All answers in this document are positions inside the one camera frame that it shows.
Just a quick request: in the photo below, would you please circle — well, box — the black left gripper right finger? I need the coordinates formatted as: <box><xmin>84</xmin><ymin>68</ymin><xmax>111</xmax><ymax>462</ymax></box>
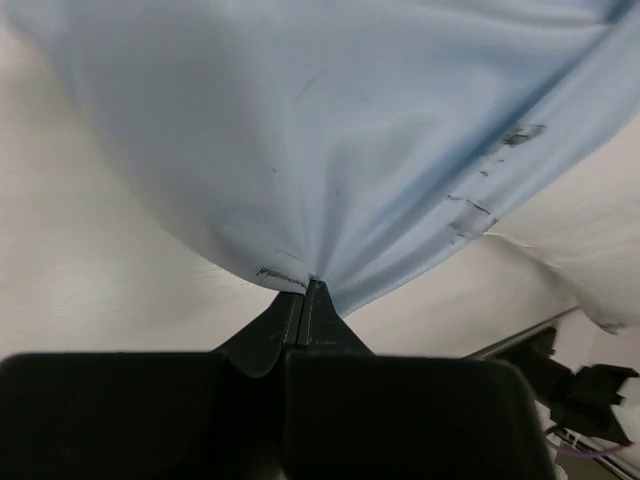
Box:
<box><xmin>284</xmin><ymin>281</ymin><xmax>554</xmax><ymax>479</ymax></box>

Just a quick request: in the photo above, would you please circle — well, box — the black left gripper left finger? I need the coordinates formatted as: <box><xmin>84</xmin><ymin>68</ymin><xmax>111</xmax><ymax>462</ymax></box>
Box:
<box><xmin>1</xmin><ymin>293</ymin><xmax>304</xmax><ymax>479</ymax></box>

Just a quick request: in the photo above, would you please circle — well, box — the light blue pillowcase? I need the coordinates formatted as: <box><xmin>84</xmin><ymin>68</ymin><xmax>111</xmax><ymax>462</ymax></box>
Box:
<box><xmin>2</xmin><ymin>1</ymin><xmax>639</xmax><ymax>314</ymax></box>

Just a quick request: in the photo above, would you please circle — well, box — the white pillow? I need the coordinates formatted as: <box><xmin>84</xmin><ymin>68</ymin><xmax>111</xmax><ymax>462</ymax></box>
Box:
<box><xmin>485</xmin><ymin>123</ymin><xmax>639</xmax><ymax>333</ymax></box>

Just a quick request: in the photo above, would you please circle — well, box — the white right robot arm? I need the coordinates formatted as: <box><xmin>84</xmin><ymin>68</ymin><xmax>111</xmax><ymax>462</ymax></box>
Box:
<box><xmin>496</xmin><ymin>327</ymin><xmax>639</xmax><ymax>447</ymax></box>

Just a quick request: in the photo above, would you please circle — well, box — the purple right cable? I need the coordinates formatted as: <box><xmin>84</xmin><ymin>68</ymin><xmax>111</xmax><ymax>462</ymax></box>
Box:
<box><xmin>544</xmin><ymin>424</ymin><xmax>640</xmax><ymax>459</ymax></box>

